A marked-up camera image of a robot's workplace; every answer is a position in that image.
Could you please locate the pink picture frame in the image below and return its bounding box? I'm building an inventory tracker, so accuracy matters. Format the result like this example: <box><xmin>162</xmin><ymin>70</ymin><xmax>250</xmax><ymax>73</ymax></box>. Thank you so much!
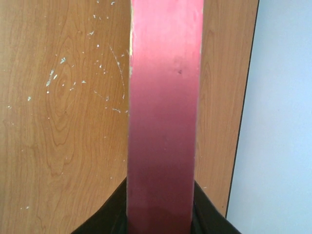
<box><xmin>127</xmin><ymin>0</ymin><xmax>204</xmax><ymax>234</ymax></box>

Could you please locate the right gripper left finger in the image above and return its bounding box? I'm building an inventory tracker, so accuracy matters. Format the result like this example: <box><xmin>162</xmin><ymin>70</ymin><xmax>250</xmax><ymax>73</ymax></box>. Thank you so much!
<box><xmin>72</xmin><ymin>179</ymin><xmax>128</xmax><ymax>234</ymax></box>

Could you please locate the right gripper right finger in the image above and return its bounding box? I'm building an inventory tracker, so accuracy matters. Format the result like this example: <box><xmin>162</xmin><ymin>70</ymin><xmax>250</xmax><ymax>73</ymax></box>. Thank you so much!
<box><xmin>192</xmin><ymin>181</ymin><xmax>241</xmax><ymax>234</ymax></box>

